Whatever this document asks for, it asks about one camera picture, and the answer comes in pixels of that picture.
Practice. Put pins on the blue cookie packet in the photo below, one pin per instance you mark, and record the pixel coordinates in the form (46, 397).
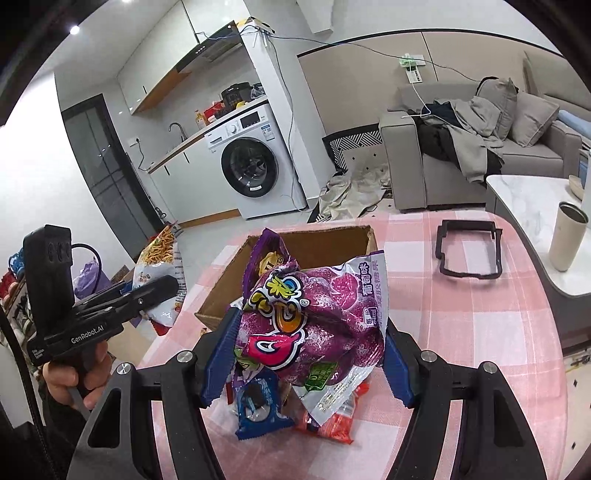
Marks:
(258, 415)

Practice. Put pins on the dark glass door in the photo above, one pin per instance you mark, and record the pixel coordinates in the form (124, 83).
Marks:
(106, 175)

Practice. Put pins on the black white patterned stool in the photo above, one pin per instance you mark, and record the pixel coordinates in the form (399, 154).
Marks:
(351, 141)

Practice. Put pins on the cream crumpled cloth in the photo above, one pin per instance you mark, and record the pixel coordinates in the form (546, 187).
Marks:
(351, 189)

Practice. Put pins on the pink checked tablecloth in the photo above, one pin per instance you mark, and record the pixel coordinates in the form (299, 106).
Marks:
(461, 332)

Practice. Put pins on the kitchen faucet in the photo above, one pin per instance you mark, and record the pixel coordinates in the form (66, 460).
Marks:
(178, 127)

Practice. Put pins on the brown cardboard box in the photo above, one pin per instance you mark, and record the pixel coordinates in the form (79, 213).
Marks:
(323, 244)

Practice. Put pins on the purple candy bag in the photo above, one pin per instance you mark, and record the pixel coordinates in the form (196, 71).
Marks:
(318, 323)

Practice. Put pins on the dark grey pillow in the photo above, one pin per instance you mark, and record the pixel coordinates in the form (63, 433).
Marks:
(501, 106)

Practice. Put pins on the person's left forearm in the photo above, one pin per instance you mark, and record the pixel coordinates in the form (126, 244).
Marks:
(37, 443)

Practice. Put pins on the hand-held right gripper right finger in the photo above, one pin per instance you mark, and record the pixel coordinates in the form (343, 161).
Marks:
(397, 374)

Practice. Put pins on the black jacket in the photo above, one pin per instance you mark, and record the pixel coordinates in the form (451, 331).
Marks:
(434, 138)

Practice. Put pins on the black pressure cooker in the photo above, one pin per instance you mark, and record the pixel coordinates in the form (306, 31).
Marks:
(236, 94)

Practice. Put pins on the white wall cabinets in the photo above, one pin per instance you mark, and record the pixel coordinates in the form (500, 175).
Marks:
(152, 69)

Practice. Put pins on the range hood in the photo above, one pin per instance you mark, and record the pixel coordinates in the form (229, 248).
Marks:
(212, 48)

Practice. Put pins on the white electric kettle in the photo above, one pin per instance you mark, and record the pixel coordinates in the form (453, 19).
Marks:
(585, 175)

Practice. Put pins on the yellow bottle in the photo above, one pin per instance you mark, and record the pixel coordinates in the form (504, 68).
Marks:
(200, 121)

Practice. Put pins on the light grey pillow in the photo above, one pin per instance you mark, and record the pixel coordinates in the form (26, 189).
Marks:
(535, 120)

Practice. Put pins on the shoe rack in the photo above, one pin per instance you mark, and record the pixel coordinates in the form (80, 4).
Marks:
(14, 277)

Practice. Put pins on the beige tumbler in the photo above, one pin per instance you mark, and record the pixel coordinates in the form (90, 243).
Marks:
(565, 240)

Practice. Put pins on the white orange noodle snack bag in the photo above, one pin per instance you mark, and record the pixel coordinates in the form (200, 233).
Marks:
(159, 258)

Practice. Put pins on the red box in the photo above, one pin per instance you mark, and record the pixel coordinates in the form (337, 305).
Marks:
(214, 111)

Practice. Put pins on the person's left hand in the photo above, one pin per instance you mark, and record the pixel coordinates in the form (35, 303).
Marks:
(55, 383)

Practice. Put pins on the light blue cushion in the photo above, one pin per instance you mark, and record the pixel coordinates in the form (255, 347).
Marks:
(570, 122)

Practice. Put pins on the grey blanket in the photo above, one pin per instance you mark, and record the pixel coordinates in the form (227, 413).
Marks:
(471, 147)

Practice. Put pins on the white washing machine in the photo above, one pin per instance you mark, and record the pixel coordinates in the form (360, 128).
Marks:
(268, 138)

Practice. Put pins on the grey sofa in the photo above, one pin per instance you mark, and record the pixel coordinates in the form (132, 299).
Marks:
(406, 175)

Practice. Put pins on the black plastic frame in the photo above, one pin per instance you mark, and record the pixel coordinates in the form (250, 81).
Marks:
(468, 274)

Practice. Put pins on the white base cabinet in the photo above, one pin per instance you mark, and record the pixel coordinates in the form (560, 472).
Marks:
(194, 184)

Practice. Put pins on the white marble coffee table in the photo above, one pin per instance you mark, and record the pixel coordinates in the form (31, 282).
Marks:
(526, 203)

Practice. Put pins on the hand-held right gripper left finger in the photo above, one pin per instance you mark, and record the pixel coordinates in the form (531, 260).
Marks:
(219, 364)

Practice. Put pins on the purple plastic bag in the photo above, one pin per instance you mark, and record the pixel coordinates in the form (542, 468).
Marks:
(87, 281)

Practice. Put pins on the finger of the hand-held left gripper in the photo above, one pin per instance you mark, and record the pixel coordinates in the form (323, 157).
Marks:
(111, 293)
(147, 295)

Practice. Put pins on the small red snack packet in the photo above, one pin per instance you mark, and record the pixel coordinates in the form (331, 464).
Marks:
(341, 422)

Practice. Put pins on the white router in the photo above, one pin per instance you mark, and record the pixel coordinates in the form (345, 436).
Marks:
(259, 26)

